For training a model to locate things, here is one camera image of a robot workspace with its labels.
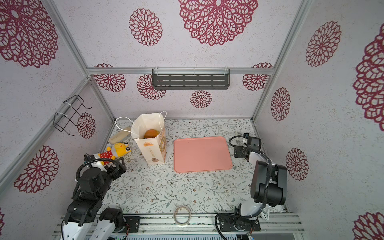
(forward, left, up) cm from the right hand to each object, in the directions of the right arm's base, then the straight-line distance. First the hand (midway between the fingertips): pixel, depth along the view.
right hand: (246, 148), depth 95 cm
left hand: (-22, +70, +15) cm, 75 cm away
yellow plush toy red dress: (-5, +82, +2) cm, 82 cm away
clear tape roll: (-40, +42, -6) cm, 59 cm away
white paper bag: (-10, +56, +10) cm, 58 cm away
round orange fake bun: (+4, +61, +7) cm, 62 cm away
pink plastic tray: (-3, +29, -4) cm, 29 cm away
